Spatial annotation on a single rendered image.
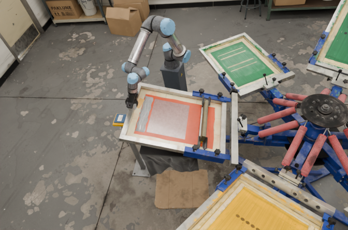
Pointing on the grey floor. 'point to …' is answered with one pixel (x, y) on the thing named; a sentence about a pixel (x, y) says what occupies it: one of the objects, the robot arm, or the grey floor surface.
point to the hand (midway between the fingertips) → (131, 108)
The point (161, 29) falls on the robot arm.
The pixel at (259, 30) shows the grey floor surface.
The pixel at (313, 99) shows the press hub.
